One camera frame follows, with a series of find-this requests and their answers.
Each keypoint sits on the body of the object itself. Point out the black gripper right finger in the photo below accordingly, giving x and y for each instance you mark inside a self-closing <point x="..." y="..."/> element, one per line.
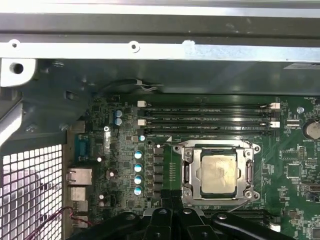
<point x="187" y="227"/>

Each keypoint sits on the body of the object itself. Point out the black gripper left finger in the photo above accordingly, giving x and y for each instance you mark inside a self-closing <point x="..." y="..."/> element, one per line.
<point x="160" y="225"/>

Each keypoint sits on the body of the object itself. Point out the metal socket cover frame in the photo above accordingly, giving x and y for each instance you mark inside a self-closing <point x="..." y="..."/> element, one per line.
<point x="195" y="180"/>

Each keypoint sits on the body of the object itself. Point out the silver square CPU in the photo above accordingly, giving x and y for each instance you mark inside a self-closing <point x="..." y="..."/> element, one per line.
<point x="218" y="175"/>

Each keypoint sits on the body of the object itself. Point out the black-clipped RAM slot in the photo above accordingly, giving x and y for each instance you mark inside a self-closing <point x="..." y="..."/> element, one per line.
<point x="205" y="114"/>
<point x="237" y="213"/>
<point x="205" y="131"/>

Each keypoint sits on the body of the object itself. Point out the white-clipped RAM slot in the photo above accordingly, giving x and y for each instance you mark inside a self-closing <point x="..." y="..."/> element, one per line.
<point x="205" y="106"/>
<point x="205" y="123"/>
<point x="250" y="222"/>

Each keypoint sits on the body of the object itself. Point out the CPU socket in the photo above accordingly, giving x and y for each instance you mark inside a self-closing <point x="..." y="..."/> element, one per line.
<point x="217" y="151"/>

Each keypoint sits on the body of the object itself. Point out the green motherboard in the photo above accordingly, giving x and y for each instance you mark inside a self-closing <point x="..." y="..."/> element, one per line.
<point x="275" y="190"/>

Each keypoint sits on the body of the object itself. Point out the black open PC case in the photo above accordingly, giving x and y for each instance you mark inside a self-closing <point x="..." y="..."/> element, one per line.
<point x="160" y="72"/>

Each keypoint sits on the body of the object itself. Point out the round coin battery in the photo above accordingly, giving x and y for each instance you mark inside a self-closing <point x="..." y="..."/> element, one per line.
<point x="313" y="130"/>

